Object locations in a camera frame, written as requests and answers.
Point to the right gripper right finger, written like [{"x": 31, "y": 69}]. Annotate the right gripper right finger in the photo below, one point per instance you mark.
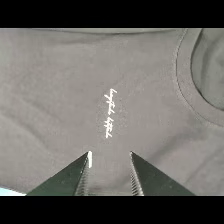
[{"x": 154, "y": 180}]

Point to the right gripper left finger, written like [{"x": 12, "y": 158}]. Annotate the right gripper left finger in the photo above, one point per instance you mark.
[{"x": 68, "y": 179}]

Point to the grey T-shirt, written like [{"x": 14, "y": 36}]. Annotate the grey T-shirt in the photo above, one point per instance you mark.
[{"x": 66, "y": 93}]

